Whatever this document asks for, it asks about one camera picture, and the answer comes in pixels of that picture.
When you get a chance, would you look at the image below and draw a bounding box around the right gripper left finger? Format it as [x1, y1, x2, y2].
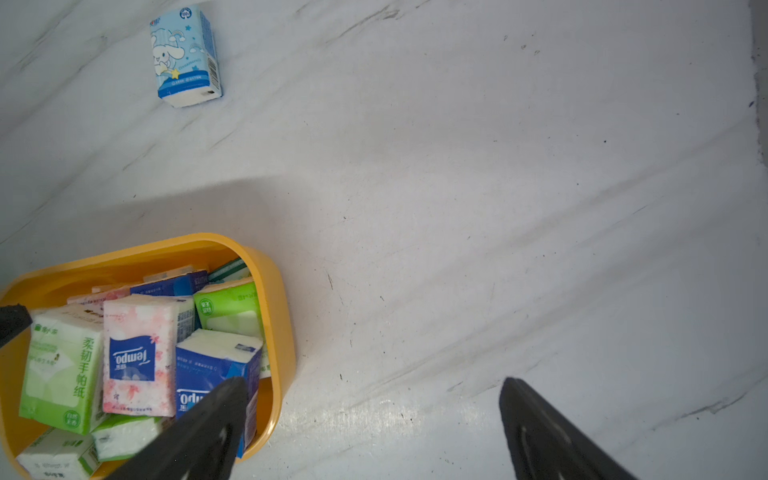
[109, 377, 247, 480]

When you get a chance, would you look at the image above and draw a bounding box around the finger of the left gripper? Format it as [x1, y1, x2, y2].
[0, 304, 32, 348]

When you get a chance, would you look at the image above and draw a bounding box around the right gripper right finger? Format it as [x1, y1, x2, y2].
[499, 377, 635, 480]

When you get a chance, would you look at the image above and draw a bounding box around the green tissue pack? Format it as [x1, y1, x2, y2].
[16, 428, 101, 480]
[92, 415, 168, 462]
[193, 277, 271, 379]
[19, 304, 104, 435]

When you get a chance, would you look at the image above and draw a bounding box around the dark blue tissue pack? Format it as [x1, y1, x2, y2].
[175, 329, 264, 458]
[129, 270, 208, 297]

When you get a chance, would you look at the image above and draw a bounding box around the pink tissue pack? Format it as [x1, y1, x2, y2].
[103, 294, 196, 417]
[67, 286, 130, 306]

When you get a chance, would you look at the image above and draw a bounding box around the green tissue pack front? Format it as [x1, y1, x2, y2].
[193, 277, 271, 379]

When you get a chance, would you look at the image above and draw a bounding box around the dark blue tissue pack front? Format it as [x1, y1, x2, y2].
[129, 270, 208, 297]

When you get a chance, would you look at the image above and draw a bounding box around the white blue tissue pack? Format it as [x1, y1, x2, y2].
[143, 264, 207, 283]

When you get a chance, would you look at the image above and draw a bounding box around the teal tissue pack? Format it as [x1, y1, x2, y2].
[208, 258, 251, 284]

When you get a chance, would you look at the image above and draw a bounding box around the light blue tissue pack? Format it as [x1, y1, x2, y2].
[150, 4, 223, 108]

